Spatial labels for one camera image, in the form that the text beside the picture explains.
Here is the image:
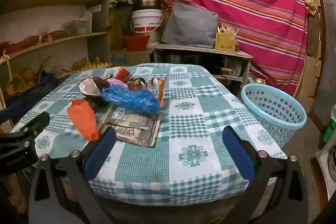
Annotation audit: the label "pink striped cloth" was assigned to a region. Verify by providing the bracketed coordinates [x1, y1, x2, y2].
[151, 0, 309, 96]

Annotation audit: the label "brown printed packet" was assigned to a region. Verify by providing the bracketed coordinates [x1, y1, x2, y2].
[98, 105, 162, 148]

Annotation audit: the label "brown sweet potatoes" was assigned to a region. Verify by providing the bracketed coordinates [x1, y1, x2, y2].
[0, 30, 71, 55]

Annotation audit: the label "person's left forearm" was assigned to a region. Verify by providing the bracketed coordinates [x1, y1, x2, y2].
[0, 174, 29, 215]

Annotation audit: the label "clear plastic container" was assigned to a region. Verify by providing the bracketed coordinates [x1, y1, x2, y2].
[66, 17, 92, 35]

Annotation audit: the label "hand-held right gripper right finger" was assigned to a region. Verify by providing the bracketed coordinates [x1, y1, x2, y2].
[222, 126, 308, 224]

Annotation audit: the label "light blue plastic basket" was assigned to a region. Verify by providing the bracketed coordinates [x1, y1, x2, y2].
[241, 83, 307, 148]

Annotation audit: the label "cardboard box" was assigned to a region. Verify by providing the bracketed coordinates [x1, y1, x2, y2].
[112, 48, 154, 65]

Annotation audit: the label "white plastic bucket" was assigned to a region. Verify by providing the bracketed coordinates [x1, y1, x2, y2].
[131, 9, 164, 35]

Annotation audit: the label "grey cushion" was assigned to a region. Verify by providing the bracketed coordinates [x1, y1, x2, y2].
[161, 3, 219, 48]

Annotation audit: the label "yellow egg tray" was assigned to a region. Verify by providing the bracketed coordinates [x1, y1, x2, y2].
[70, 61, 112, 72]

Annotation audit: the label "red foil wrapper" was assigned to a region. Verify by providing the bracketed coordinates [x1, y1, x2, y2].
[115, 67, 133, 81]

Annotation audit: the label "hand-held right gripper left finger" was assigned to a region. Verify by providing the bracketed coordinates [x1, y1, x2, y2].
[28, 126, 117, 224]

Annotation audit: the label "brown crumpled wrapper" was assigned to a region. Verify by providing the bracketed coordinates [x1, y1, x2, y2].
[129, 77, 147, 90]

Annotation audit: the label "black foil-lined snack bag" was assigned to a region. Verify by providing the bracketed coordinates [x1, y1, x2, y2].
[79, 77, 111, 107]

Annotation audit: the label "low wooden cabinet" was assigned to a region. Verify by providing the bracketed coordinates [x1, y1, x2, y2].
[152, 43, 254, 93]

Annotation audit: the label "yellow oil jug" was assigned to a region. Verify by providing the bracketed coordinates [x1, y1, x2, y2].
[109, 0, 124, 51]

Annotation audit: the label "pink wrapper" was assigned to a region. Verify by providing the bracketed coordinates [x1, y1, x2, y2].
[106, 77, 129, 89]

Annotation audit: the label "green plastic container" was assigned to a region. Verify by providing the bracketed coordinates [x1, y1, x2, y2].
[323, 119, 336, 143]

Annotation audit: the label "dark blue plastic crate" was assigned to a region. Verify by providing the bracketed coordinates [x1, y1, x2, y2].
[5, 73, 57, 115]

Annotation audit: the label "yellow fruits in mesh bag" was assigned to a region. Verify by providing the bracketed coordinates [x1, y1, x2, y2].
[7, 68, 37, 96]

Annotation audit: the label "green checked tablecloth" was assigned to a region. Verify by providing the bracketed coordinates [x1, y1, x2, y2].
[12, 63, 288, 206]

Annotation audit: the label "clear orange-edged snack wrapper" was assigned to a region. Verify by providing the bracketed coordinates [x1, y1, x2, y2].
[146, 75, 168, 107]

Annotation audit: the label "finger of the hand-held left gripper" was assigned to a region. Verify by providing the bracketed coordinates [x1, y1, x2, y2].
[10, 111, 51, 141]

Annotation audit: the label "blue plastic bag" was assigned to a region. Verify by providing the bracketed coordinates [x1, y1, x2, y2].
[101, 84, 161, 115]

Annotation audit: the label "bundle of wooden utensils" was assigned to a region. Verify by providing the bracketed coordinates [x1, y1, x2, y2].
[217, 24, 239, 36]

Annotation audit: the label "yellow utensil holder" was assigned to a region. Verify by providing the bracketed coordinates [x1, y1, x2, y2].
[215, 32, 237, 52]

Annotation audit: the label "red plastic basin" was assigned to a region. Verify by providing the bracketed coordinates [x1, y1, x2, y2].
[123, 34, 151, 52]

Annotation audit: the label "orange plastic bag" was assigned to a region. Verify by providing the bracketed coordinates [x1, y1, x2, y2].
[67, 100, 100, 142]

